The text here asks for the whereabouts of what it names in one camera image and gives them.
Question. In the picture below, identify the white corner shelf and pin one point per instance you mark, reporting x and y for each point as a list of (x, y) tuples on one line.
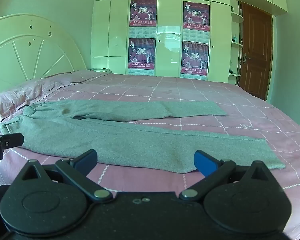
[(236, 17)]

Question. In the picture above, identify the brown wooden door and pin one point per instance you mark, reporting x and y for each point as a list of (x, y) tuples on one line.
[(257, 42)]

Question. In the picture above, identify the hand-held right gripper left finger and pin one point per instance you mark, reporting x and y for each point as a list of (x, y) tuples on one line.
[(86, 160)]

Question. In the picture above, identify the stack of papers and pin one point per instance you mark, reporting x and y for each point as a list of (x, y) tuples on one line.
[(98, 69)]

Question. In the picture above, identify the small green bottle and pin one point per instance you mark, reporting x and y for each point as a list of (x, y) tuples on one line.
[(235, 39)]

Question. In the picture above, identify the grey pants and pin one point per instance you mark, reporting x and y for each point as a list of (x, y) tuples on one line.
[(140, 140)]

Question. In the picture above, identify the red wall poster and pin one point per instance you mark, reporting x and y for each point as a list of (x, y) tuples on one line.
[(196, 17), (194, 60), (141, 55), (143, 13)]

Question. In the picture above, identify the white glossy wardrobe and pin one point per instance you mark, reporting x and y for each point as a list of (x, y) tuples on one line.
[(170, 17)]

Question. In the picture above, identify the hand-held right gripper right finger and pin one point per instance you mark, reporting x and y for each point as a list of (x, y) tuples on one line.
[(205, 163)]

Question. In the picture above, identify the white round headboard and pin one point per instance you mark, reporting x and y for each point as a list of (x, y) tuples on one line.
[(40, 42)]

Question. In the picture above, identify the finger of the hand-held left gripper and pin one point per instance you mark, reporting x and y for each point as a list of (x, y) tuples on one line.
[(13, 140)]

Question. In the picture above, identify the pink pillow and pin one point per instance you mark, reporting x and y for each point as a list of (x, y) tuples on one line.
[(72, 78), (15, 98)]

